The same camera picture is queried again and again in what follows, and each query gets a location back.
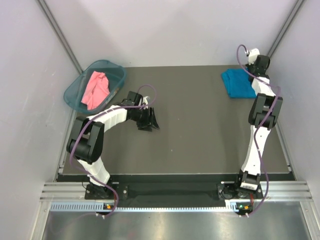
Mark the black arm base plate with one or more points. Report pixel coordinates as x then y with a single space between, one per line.
172 190

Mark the blue t shirt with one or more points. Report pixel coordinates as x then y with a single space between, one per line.
237 84

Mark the pink t shirt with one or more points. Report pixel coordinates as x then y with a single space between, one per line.
97 89

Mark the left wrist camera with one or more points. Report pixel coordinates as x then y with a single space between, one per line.
136 99

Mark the left aluminium frame post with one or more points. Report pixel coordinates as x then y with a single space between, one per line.
59 33

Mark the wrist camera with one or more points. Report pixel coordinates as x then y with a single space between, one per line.
136 99
255 58

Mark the aluminium front rail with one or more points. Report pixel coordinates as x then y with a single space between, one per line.
278 191

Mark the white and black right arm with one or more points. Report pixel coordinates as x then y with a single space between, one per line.
263 116

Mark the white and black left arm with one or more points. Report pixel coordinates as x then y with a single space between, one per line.
86 142

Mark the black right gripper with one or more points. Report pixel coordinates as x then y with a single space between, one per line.
248 67

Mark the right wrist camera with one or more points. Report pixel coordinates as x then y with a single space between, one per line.
255 58

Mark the aluminium frame post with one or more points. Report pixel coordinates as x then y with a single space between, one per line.
59 33
294 11

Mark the slotted grey cable duct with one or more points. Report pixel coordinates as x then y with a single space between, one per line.
104 207

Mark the right aluminium frame post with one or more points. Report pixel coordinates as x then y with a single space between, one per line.
294 11

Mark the teal plastic bin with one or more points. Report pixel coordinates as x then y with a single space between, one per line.
116 75

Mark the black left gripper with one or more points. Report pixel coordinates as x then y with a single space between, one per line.
150 121

